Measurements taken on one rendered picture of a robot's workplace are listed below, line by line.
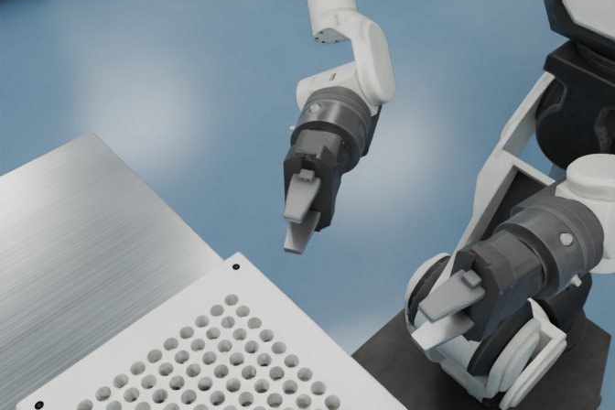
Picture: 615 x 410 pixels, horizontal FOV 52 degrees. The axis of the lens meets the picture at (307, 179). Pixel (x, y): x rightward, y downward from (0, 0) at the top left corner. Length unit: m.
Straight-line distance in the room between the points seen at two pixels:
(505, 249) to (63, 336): 0.46
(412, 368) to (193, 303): 0.91
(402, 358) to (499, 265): 0.90
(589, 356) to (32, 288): 1.21
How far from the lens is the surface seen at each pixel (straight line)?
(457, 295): 0.60
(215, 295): 0.63
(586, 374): 1.57
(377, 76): 0.81
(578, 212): 0.69
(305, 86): 0.86
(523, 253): 0.64
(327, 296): 1.75
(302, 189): 0.67
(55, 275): 0.78
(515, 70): 2.59
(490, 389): 1.07
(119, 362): 0.61
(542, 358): 1.36
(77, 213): 0.83
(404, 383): 1.45
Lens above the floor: 1.46
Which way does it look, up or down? 46 degrees down
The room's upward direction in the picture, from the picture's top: straight up
